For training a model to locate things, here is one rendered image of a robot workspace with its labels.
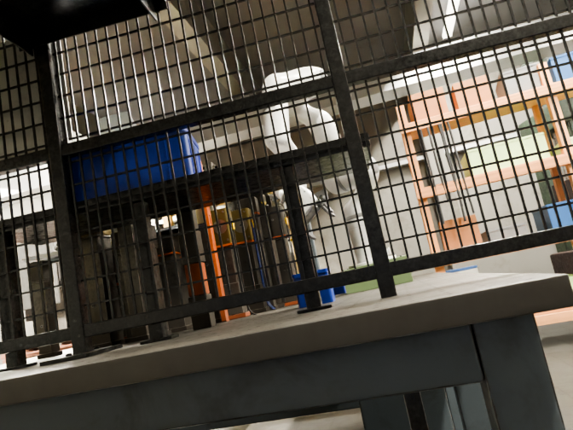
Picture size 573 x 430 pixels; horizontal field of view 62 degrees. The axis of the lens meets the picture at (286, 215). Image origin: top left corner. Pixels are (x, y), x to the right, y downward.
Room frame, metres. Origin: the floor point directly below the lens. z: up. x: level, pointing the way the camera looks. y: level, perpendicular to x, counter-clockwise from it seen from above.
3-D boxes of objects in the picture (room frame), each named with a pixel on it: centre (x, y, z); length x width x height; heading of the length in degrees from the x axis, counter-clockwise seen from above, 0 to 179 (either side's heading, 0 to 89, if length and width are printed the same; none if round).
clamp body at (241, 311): (1.54, 0.20, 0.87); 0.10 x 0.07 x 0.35; 83
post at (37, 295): (1.46, 0.78, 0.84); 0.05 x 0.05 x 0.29; 83
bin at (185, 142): (1.12, 0.34, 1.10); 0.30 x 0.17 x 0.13; 90
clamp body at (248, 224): (1.71, 0.15, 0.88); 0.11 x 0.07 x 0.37; 83
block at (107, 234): (1.31, 0.54, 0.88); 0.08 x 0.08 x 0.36; 83
